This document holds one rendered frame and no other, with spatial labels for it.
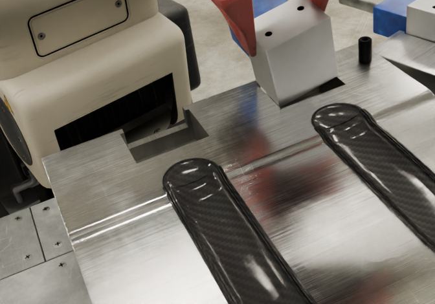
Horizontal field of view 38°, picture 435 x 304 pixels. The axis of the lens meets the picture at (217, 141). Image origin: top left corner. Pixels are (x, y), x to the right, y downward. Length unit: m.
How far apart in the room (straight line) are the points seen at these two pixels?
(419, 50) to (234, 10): 0.24
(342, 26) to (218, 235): 2.11
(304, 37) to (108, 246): 0.18
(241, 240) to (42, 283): 0.18
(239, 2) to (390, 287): 0.18
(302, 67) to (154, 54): 0.36
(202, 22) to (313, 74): 2.17
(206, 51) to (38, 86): 1.70
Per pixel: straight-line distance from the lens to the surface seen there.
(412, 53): 0.58
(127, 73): 0.77
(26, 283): 0.51
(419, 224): 0.38
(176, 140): 0.48
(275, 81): 0.44
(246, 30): 0.41
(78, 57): 0.76
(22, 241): 0.54
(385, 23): 0.62
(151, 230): 0.38
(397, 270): 0.35
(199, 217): 0.39
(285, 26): 0.43
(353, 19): 2.50
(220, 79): 2.21
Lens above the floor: 1.15
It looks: 37 degrees down
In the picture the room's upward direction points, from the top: 10 degrees counter-clockwise
